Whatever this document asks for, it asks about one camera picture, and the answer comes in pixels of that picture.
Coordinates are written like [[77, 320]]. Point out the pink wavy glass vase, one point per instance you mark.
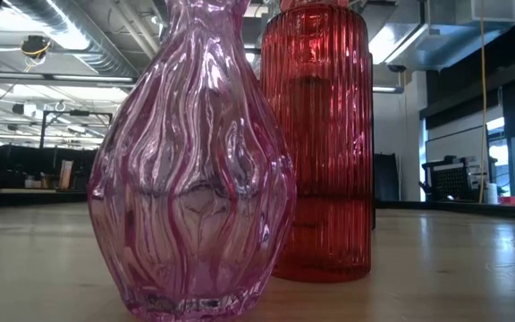
[[190, 179]]

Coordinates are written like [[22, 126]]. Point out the red tall ribbed vase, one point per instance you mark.
[[329, 179]]

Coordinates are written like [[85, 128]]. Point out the black upright panel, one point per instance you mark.
[[386, 179]]

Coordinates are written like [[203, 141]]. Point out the ceiling tube lamp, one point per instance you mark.
[[387, 89]]

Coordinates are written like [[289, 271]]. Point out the dark office partition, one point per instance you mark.
[[25, 165]]

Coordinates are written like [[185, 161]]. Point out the white paper roll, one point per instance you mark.
[[492, 193]]

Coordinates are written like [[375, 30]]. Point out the dark security camera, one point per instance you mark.
[[396, 68]]

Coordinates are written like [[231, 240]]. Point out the grey rectangular air duct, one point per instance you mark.
[[418, 40]]

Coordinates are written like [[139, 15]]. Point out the silver round ventilation duct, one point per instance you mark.
[[87, 40]]

